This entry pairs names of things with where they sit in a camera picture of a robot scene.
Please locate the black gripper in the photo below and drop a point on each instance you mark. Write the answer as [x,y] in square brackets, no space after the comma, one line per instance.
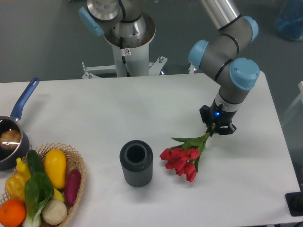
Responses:
[218,117]

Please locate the red tulip bouquet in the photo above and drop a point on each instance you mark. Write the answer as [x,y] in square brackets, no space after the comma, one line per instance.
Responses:
[184,158]

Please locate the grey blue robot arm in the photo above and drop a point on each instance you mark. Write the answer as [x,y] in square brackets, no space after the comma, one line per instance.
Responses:
[218,59]

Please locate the dark grey ribbed vase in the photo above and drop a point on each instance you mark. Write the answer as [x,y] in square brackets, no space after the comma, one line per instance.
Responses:
[136,159]

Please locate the black device at edge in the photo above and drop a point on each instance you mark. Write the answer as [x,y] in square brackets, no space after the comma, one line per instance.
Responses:
[295,203]

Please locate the blue bin in background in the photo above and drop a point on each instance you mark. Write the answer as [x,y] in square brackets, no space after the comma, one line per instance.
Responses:
[289,21]

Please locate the purple eggplant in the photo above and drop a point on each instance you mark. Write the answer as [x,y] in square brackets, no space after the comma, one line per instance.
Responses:
[72,186]

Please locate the yellow squash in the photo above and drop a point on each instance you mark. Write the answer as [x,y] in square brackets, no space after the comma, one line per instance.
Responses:
[55,168]

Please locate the yellow banana tip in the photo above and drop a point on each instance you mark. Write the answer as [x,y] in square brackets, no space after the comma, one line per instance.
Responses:
[58,195]

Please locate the dark green cucumber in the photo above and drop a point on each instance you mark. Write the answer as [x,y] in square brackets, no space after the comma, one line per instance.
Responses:
[34,162]

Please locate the beige garlic bulb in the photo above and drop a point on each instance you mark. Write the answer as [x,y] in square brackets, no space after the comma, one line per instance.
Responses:
[55,212]

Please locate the green bok choy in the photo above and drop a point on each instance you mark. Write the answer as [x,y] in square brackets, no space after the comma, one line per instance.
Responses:
[38,191]

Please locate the small yellow pepper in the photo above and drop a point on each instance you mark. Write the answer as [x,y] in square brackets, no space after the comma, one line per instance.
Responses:
[23,169]

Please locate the brown bread roll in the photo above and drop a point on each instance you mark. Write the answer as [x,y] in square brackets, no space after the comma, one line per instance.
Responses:
[10,139]

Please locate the yellow bell pepper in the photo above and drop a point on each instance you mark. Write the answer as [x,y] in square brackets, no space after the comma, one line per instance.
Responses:
[15,187]

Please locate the orange fruit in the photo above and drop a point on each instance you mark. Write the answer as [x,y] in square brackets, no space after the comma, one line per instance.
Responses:
[12,213]

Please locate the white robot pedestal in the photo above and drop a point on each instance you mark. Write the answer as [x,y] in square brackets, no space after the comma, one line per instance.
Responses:
[130,44]

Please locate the blue handled saucepan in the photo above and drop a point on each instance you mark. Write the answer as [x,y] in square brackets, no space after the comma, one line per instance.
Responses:
[8,157]

